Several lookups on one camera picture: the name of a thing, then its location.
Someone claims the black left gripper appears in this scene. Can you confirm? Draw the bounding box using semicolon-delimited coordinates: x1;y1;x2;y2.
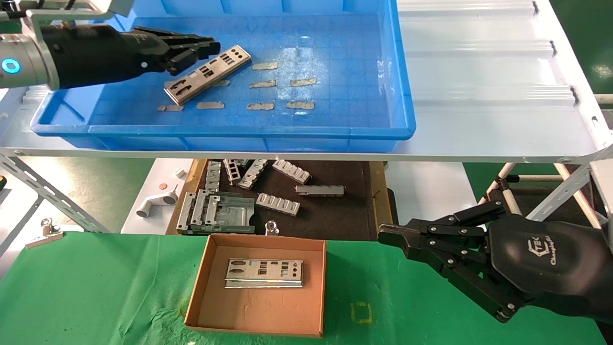
41;24;222;91

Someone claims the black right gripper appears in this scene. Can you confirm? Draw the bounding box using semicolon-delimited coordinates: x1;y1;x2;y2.
377;200;613;325

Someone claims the silver metal shield plate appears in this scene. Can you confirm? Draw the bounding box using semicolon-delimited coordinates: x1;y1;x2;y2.
170;57;252;106
224;259;304;288
164;45;251;106

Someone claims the wood framed black tray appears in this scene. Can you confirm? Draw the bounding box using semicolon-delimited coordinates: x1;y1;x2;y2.
165;160;396;242

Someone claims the blue plastic tray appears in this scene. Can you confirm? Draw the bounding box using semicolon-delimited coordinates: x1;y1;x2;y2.
30;0;416;153

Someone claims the brown cardboard box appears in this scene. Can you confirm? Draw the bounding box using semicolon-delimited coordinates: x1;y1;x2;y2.
184;233;327;338

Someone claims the white pipe rack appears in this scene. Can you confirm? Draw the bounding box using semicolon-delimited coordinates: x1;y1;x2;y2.
479;163;568;217

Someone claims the white angle shelf brace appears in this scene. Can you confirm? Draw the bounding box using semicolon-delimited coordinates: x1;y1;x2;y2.
524;146;613;221

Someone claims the tan perforated strut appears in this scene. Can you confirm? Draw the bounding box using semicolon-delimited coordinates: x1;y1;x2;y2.
553;163;603;230

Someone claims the white pipe fitting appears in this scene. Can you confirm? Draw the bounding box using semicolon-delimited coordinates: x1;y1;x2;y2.
136;184;179;218

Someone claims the plain grey metal bar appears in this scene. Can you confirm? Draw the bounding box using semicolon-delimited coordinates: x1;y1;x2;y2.
295;185;345;197

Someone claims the white metal shelf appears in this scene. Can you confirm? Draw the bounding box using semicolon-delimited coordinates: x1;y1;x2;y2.
0;0;613;163

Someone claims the grey finned metal part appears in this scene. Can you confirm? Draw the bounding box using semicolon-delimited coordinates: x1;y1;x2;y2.
255;193;301;217
272;160;311;185

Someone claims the large grey metal plate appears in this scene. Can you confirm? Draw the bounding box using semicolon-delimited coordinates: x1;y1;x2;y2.
177;191;256;235

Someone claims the perforated steel shelf brace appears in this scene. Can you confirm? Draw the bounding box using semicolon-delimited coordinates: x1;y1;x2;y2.
0;152;110;234
0;194;46;259

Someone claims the green table cloth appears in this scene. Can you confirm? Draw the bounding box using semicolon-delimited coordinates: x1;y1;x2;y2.
0;231;609;345

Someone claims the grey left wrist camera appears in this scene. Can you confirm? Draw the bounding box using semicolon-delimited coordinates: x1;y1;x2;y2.
108;0;136;18

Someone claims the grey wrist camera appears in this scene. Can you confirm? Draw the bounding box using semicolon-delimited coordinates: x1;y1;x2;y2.
590;160;613;230
108;0;136;18

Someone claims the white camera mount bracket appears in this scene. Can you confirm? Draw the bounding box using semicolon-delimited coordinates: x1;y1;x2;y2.
22;0;118;44

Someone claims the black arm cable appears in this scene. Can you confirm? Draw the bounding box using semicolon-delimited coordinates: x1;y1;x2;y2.
31;0;79;9

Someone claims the grey slotted metal bracket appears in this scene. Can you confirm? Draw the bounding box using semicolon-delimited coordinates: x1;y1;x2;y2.
176;192;197;231
191;190;221;227
223;160;242;186
238;160;269;190
205;161;222;192

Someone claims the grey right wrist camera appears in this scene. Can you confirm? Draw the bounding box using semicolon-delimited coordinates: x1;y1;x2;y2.
590;160;613;230

